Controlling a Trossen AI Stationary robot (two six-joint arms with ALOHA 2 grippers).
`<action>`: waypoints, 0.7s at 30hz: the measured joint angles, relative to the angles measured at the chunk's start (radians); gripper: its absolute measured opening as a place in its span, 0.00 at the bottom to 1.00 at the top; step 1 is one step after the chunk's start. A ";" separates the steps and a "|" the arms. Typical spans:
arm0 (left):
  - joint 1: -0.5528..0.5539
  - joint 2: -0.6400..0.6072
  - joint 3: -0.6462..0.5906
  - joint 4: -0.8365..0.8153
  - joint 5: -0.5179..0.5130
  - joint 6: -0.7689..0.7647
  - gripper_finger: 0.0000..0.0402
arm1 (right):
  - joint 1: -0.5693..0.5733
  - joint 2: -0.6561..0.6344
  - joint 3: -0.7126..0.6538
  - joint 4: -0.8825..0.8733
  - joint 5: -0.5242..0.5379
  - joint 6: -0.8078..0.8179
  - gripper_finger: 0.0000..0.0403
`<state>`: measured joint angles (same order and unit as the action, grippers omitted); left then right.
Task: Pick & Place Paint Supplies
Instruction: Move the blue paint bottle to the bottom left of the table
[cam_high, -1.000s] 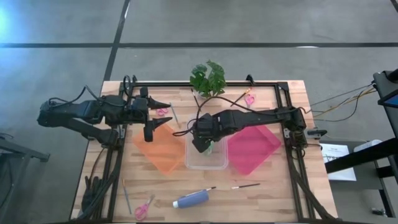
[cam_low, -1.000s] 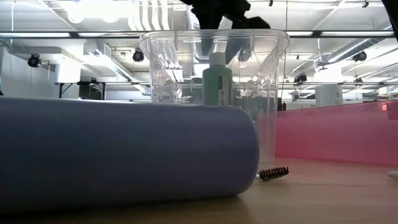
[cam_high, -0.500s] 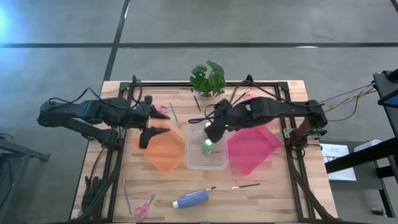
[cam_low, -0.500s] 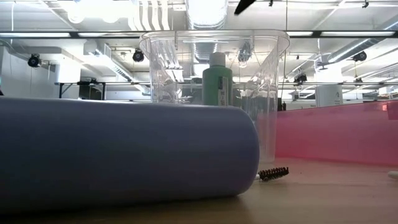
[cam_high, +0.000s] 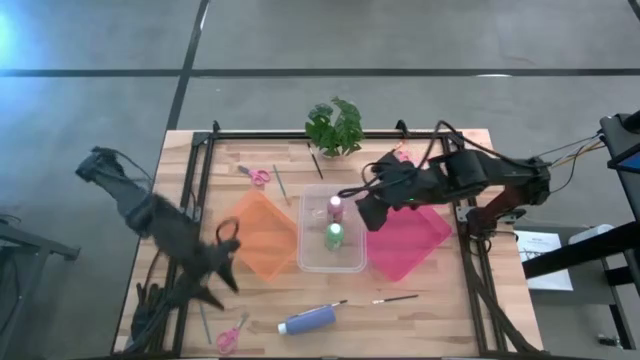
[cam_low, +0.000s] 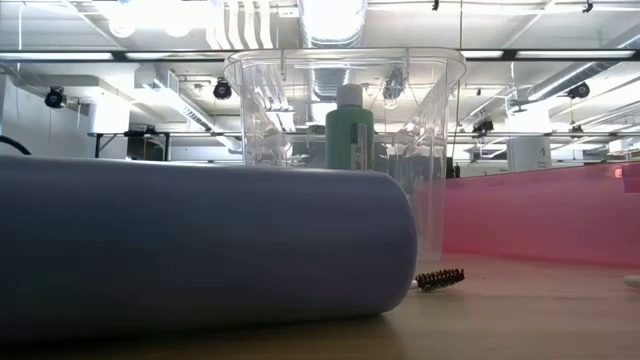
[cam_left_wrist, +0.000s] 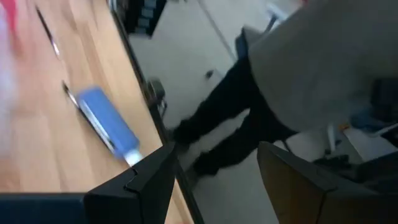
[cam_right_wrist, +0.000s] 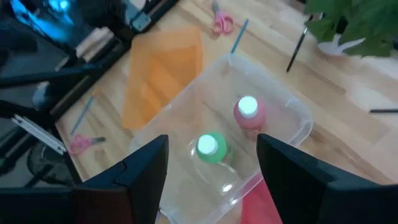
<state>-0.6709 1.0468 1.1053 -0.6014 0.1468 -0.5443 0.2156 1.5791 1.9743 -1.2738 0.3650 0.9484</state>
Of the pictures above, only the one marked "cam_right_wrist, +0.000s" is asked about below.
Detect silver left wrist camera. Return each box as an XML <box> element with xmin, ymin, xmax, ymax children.
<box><xmin>133</xmin><ymin>12</ymin><xmax>153</xmax><ymax>32</ymax></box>

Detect pink handled scissors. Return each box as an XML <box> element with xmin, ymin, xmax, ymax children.
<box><xmin>211</xmin><ymin>0</ymin><xmax>236</xmax><ymax>34</ymax></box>
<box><xmin>68</xmin><ymin>134</ymin><xmax>106</xmax><ymax>156</ymax></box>

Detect black paint brush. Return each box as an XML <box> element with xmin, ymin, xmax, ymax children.
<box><xmin>285</xmin><ymin>14</ymin><xmax>313</xmax><ymax>73</ymax></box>

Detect pink paint bottle white cap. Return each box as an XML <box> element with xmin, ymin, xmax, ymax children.
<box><xmin>233</xmin><ymin>95</ymin><xmax>267</xmax><ymax>138</ymax></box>

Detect orange translucent plastic bin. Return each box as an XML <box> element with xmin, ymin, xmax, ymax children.
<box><xmin>121</xmin><ymin>25</ymin><xmax>205</xmax><ymax>130</ymax></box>

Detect green potted monstera plant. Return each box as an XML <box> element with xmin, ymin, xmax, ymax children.
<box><xmin>304</xmin><ymin>0</ymin><xmax>398</xmax><ymax>57</ymax></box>

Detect green paint bottle white cap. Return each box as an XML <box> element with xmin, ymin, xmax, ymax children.
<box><xmin>195</xmin><ymin>132</ymin><xmax>233</xmax><ymax>165</ymax></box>

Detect pink translucent plastic bin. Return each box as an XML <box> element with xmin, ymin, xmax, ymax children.
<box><xmin>241</xmin><ymin>179</ymin><xmax>284</xmax><ymax>224</ymax></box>

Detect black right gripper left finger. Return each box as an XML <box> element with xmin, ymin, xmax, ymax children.
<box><xmin>72</xmin><ymin>134</ymin><xmax>170</xmax><ymax>224</ymax></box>

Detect black aluminium table frame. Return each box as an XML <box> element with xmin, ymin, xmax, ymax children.
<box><xmin>49</xmin><ymin>0</ymin><xmax>180</xmax><ymax>119</ymax></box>

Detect clear plastic bin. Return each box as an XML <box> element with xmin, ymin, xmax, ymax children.
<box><xmin>130</xmin><ymin>52</ymin><xmax>313</xmax><ymax>224</ymax></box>

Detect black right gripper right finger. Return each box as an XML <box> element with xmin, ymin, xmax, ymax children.
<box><xmin>256</xmin><ymin>133</ymin><xmax>398</xmax><ymax>224</ymax></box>

